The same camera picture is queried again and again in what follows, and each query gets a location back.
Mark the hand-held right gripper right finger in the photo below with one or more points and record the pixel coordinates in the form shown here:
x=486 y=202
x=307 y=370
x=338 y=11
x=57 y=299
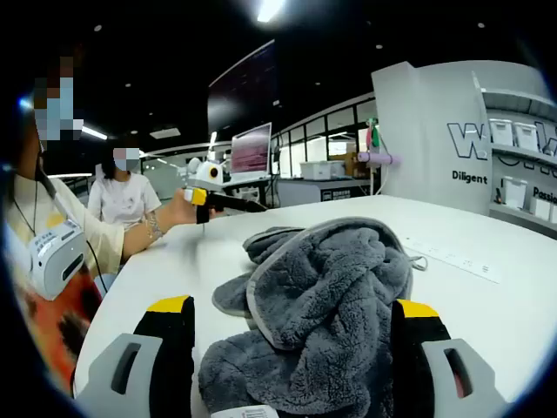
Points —
x=413 y=348

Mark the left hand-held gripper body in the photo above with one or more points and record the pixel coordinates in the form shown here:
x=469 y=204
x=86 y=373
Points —
x=204 y=178

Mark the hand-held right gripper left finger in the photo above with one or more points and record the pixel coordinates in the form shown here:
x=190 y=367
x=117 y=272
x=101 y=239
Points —
x=130 y=392

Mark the grey fleece towel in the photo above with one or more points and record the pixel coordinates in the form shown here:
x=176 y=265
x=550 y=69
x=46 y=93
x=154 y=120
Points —
x=330 y=283

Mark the person's left hand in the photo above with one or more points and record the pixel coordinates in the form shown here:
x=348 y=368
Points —
x=180 y=211

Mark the computer monitor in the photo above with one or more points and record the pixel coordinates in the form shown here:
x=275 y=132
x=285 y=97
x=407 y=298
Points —
x=250 y=150

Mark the grey counter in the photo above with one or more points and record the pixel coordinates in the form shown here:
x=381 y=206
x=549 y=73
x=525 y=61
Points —
x=300 y=191

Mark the white table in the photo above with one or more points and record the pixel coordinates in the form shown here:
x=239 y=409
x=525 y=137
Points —
x=478 y=313

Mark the white storage box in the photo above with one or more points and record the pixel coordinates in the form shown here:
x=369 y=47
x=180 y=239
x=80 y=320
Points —
x=322 y=170

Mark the white table power strip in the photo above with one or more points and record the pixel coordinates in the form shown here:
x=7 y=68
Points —
x=452 y=260

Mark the large dark hanging screen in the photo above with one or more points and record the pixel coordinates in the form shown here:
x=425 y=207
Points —
x=243 y=87

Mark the person's cream shirt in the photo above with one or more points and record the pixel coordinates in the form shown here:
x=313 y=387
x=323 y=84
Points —
x=102 y=237

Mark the cardboard box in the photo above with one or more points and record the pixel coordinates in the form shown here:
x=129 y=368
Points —
x=357 y=165

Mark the purple rolled mat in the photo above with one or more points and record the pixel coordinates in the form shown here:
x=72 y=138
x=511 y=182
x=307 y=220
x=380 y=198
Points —
x=378 y=158

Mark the white chest device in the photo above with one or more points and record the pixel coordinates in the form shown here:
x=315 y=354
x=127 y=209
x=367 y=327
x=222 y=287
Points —
x=52 y=261

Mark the green and red hanging items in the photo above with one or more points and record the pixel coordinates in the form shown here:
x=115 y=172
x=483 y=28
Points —
x=372 y=135

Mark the grey shelf unit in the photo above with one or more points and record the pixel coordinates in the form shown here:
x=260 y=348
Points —
x=513 y=217

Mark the ceiling light strip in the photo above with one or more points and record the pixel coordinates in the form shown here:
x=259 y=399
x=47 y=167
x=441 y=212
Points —
x=270 y=11

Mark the shelf with white boxes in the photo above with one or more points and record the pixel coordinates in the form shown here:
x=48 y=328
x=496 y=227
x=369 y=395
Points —
x=515 y=191

